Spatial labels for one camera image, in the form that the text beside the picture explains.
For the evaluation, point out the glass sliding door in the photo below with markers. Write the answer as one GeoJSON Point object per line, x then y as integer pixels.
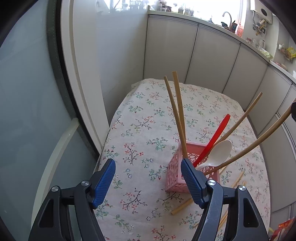
{"type": "Point", "coordinates": [53, 119]}

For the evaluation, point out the snack bags pile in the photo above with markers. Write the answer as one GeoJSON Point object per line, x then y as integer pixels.
{"type": "Point", "coordinates": [286, 231]}

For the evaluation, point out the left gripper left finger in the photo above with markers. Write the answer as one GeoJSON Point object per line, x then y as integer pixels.
{"type": "Point", "coordinates": [76, 203]}

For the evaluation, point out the white plastic spoon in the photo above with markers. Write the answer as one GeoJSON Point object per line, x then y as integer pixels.
{"type": "Point", "coordinates": [218, 155]}

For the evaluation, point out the red plastic spoon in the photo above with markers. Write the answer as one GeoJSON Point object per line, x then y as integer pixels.
{"type": "Point", "coordinates": [214, 138]}

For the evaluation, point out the countertop clutter items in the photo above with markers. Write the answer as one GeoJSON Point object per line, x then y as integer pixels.
{"type": "Point", "coordinates": [219, 23]}

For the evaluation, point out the floral tablecloth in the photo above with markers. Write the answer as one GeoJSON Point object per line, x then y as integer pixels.
{"type": "Point", "coordinates": [142, 140]}

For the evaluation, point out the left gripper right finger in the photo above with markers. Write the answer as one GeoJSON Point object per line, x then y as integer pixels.
{"type": "Point", "coordinates": [244, 221]}

